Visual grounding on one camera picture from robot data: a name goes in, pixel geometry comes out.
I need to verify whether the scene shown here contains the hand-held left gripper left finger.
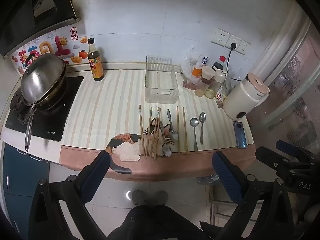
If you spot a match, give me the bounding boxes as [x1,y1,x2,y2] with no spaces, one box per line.
[29,151,112,240]

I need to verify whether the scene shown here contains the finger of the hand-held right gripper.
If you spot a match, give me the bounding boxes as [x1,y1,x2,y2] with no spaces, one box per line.
[276,140,316,163]
[255,146,300,178]

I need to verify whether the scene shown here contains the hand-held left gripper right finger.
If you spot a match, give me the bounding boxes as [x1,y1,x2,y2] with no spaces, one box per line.
[212,151,305,240]

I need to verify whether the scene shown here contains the metal spoon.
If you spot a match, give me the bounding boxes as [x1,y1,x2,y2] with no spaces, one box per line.
[159,121,172,157]
[189,118,199,152]
[199,112,207,145]
[166,109,179,141]

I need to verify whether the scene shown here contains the clear plastic container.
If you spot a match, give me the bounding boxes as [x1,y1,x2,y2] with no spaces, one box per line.
[145,55,180,104]

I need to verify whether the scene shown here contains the blue smartphone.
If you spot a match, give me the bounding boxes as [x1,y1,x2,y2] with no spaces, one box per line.
[233,121,248,149]

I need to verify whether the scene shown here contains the wooden stool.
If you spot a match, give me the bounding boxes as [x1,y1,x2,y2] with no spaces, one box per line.
[204,177,242,227]

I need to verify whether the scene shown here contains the grey shoe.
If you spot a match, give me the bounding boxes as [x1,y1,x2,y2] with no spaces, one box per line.
[150,190,169,205]
[131,190,147,206]

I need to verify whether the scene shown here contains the white electric kettle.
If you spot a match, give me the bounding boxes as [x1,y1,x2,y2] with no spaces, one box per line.
[222,72,270,121]

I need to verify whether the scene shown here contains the frosted glass door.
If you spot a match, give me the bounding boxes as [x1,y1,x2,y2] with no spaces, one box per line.
[246,5,320,157]

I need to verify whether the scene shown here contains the black gas stove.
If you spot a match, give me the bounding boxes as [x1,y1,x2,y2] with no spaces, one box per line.
[5,76,84,142]

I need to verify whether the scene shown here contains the striped cat print mat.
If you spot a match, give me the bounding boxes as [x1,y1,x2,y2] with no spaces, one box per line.
[60,69,251,182]

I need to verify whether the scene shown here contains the blue kitchen cabinet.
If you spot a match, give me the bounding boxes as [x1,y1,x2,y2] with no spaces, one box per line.
[0,142,51,240]

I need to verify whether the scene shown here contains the packet with red swirl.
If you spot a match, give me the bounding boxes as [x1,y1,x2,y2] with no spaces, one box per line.
[214,85,231,103]

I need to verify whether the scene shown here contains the cream round lid container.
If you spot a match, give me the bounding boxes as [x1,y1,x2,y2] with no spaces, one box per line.
[204,70,227,99]

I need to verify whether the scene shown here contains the spice jar with brown contents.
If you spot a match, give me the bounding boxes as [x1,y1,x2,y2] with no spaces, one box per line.
[194,66,216,97]

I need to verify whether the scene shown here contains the pink packet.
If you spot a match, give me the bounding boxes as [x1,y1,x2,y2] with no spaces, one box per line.
[182,80,198,90]

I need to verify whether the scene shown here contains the red capped dark bottle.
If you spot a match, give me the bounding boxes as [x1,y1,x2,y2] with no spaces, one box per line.
[211,56,227,72]

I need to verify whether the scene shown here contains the white bottle with orange label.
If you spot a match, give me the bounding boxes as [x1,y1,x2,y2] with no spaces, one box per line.
[191,54,209,78]

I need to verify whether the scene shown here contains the dark soy sauce bottle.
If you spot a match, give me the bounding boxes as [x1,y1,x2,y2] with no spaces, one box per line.
[87,38,105,82]

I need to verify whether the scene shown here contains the clear plastic bag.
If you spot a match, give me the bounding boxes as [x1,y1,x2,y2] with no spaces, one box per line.
[180,46,200,81]

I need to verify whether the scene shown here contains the black range hood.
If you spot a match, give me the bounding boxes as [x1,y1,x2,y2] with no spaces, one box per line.
[0,0,82,58]

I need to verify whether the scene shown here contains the wok with long handle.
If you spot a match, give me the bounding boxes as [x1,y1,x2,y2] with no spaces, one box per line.
[22,65,68,153]

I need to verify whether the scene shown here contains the white wall socket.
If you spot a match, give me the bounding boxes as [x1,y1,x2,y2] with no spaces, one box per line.
[225,34,242,51]
[211,28,232,47]
[237,40,252,55]

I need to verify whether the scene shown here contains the black plug with cable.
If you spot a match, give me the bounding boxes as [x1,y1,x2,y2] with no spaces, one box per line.
[226,42,247,82]

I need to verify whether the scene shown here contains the colourful wall stickers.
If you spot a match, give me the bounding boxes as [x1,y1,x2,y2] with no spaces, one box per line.
[11,26,88,76]

